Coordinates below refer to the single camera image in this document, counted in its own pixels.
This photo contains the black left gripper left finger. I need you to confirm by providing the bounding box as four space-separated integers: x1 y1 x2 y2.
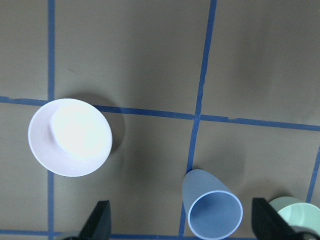
62 200 111 240

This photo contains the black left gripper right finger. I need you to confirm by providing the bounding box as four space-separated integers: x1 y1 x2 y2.
251 197 320 240

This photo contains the green bowl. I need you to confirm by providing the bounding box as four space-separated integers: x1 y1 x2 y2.
269 196 320 234

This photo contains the blue cup near pink bowl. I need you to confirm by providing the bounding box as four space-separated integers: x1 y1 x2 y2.
182 169 244 240

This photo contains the pink bowl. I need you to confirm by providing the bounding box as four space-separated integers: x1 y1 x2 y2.
27 98 113 177

